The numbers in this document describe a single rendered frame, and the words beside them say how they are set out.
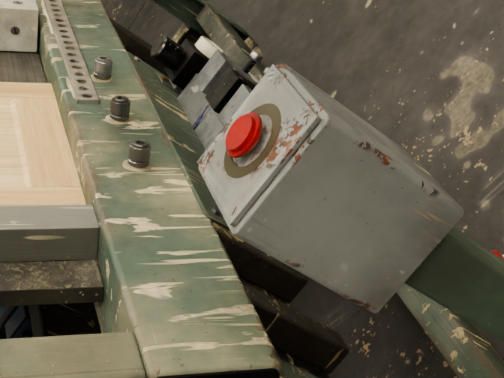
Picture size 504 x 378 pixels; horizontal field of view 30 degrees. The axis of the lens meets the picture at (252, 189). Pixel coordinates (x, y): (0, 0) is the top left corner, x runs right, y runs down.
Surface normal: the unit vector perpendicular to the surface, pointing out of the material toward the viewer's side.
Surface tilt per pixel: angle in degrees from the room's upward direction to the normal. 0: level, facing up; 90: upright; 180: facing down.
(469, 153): 0
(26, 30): 90
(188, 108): 0
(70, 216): 59
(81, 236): 90
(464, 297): 90
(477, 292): 90
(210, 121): 0
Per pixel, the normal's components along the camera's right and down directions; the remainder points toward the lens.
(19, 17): 0.29, 0.48
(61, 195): 0.14, -0.88
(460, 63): -0.74, -0.44
